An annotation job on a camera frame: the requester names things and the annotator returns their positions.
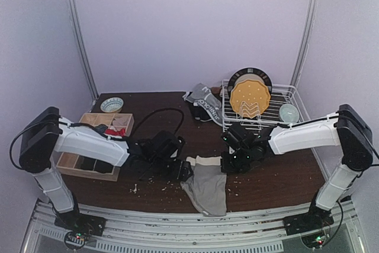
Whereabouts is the blue yellow patterned bowl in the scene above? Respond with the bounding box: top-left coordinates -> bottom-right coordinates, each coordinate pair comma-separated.
100,97 -> 124,113

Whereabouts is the right aluminium corner post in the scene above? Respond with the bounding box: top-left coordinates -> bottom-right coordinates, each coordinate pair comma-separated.
290,0 -> 318,88

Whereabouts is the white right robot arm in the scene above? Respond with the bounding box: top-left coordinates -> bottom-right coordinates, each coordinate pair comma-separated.
220,104 -> 378,212

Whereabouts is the aluminium corner post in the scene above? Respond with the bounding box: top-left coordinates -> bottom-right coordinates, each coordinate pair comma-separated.
67,0 -> 99,101
290,0 -> 318,88

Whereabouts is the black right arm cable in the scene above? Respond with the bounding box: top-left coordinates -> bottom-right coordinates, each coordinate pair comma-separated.
325,110 -> 379,221

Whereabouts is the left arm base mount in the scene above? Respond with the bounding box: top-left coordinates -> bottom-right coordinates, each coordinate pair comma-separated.
52,202 -> 107,252

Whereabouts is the left aluminium corner post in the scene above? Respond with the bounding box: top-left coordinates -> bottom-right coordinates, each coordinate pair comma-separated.
67,0 -> 99,101

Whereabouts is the black underwear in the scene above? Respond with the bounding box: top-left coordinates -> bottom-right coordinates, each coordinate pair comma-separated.
189,103 -> 212,122

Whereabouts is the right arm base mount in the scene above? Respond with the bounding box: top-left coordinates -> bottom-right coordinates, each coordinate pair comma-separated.
283,203 -> 334,249

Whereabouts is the dark striped rolled underwear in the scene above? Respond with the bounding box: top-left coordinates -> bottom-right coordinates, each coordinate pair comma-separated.
95,124 -> 108,134

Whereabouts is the pale green glass bowl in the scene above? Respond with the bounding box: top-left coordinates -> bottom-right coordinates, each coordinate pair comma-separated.
279,103 -> 300,123

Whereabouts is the white wire dish rack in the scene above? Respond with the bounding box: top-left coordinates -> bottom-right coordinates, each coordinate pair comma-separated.
221,78 -> 312,136

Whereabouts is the brown cloth item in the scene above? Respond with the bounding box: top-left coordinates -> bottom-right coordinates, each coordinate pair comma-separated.
211,87 -> 222,95

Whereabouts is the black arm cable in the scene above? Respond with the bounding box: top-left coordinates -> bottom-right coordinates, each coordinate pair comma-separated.
325,110 -> 379,221
10,107 -> 185,171

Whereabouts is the wooden compartment organizer box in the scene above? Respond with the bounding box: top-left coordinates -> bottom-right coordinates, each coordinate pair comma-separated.
57,113 -> 134,182

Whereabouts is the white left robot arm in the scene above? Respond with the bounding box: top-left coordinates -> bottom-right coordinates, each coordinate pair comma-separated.
16,107 -> 193,214

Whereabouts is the aluminium rail front frame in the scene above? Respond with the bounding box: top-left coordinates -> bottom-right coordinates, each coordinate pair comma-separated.
20,201 -> 368,252

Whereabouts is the yellow scalloped plate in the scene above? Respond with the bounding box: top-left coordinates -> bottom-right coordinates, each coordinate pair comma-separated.
229,79 -> 271,119

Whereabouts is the red rolled underwear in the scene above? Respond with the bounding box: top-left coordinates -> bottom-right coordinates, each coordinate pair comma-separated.
104,128 -> 126,137

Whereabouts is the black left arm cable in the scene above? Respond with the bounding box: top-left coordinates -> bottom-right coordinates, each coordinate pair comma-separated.
10,107 -> 185,171

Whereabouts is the black rimmed plate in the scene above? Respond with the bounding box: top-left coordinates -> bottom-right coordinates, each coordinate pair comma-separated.
227,68 -> 272,96

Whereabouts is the grey underwear white waistband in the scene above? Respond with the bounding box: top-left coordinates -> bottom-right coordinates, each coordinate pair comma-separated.
181,156 -> 227,217

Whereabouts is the pink beige rolled underwear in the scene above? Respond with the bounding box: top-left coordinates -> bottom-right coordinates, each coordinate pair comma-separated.
112,116 -> 130,126

